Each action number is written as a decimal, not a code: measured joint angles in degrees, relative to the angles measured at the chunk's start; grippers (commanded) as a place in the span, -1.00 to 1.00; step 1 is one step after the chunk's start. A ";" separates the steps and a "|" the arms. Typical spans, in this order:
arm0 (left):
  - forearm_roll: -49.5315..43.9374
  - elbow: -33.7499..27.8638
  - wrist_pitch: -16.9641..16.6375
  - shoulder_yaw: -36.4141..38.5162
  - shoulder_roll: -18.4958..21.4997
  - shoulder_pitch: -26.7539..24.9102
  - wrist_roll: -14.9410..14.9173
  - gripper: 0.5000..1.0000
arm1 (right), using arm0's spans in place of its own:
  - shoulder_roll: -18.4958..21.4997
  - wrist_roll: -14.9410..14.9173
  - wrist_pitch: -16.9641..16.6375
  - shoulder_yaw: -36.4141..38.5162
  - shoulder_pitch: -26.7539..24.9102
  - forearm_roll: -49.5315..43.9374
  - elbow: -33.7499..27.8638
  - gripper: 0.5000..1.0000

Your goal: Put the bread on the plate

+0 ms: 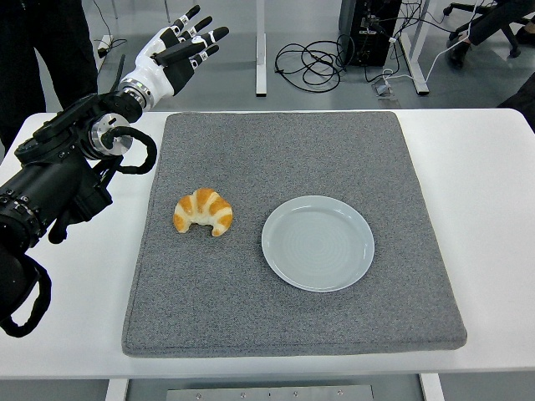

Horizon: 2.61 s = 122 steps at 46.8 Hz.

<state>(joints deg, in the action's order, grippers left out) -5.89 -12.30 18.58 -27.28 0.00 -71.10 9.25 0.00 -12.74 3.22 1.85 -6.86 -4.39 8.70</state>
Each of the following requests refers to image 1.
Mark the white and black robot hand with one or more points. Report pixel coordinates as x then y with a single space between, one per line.
156 77

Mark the golden croissant bread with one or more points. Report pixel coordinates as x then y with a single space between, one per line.
205 209

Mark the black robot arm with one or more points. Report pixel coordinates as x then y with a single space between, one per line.
46 184

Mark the pale grey round plate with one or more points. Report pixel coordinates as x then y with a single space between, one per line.
317 244

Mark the grey metal plate with screws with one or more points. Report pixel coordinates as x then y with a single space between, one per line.
267 393

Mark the white desk leg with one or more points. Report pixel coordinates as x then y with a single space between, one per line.
261 50
418 67

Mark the standing person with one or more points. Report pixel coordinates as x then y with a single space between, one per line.
42 46

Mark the grey fabric mat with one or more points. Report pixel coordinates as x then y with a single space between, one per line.
284 158

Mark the black computer tower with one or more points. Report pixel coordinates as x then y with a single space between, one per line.
368 37

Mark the grey floor socket box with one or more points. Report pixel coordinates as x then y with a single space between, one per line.
384 89

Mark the black office chair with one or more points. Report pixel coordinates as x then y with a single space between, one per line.
455 7

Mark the white table leg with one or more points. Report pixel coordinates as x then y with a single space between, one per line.
116 390
432 388

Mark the seated person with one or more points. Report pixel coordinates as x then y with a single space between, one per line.
493 25

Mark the dark bulky object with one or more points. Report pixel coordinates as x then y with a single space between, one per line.
522 100

